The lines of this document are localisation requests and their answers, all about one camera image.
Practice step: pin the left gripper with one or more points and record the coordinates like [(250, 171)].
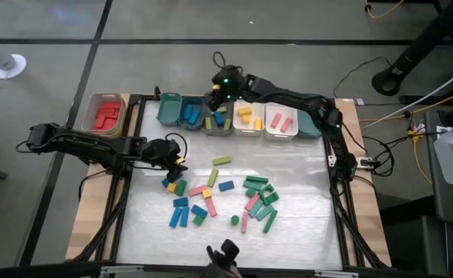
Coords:
[(158, 150)]

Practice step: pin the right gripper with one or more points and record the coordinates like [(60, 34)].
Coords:
[(230, 83)]

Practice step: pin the blue rectangular block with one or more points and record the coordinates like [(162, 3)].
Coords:
[(188, 112), (184, 216), (219, 117), (165, 182), (226, 185), (194, 116), (199, 211), (175, 217), (180, 201)]

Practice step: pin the yellow cube block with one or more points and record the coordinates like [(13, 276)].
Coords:
[(246, 119), (207, 193), (171, 187)]

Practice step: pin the yellow rectangular block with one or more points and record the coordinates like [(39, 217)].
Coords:
[(244, 111), (257, 123)]

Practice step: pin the green cube block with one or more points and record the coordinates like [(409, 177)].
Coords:
[(198, 220)]

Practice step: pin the pink rectangular block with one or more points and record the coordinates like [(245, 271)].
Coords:
[(276, 120), (198, 190), (286, 124), (211, 206), (244, 222), (252, 202)]

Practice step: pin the green cylinder block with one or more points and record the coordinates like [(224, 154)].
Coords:
[(235, 220)]

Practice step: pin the teal rectangular block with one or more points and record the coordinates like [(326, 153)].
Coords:
[(253, 184), (264, 212), (256, 207)]

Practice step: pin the small teal block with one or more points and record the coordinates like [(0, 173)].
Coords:
[(251, 191)]

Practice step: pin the green rectangular block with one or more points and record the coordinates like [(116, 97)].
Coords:
[(180, 187), (257, 178)]

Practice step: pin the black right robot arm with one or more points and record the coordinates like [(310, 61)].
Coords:
[(307, 102)]

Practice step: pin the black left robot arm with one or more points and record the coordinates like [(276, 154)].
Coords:
[(87, 144)]

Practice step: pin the blue plastic bin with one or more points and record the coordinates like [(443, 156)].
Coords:
[(191, 101)]

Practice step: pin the grey plastic bin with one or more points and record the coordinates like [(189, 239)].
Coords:
[(217, 130)]

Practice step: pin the white plastic bin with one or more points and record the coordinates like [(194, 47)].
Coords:
[(255, 110), (274, 133)]

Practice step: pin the teal plastic bin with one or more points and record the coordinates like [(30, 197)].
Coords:
[(169, 112), (309, 129)]

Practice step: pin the red rectangular block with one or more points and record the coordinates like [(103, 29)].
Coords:
[(108, 112), (111, 105), (111, 123), (100, 121)]

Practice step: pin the green arch block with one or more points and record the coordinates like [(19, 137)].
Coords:
[(271, 198), (266, 189)]

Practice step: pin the long green block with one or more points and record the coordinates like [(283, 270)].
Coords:
[(270, 221)]

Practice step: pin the translucent beige plastic bin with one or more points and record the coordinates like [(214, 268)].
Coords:
[(88, 112)]

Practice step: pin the small white device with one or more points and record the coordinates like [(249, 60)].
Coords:
[(360, 101)]

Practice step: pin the white usb hub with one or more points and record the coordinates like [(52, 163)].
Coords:
[(365, 162)]

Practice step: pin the black front crossbar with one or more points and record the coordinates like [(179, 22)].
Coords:
[(37, 270)]

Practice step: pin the black floor stand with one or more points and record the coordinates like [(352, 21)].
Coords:
[(390, 79)]

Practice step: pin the power strip with plugs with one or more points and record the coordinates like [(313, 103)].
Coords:
[(415, 131)]

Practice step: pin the dark floor case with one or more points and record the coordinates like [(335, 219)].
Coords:
[(411, 247)]

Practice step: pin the black table frame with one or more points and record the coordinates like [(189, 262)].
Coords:
[(138, 96)]

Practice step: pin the white corner bracket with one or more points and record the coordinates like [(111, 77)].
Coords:
[(331, 161)]

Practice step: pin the white pedestal stand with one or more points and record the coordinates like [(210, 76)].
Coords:
[(9, 65)]

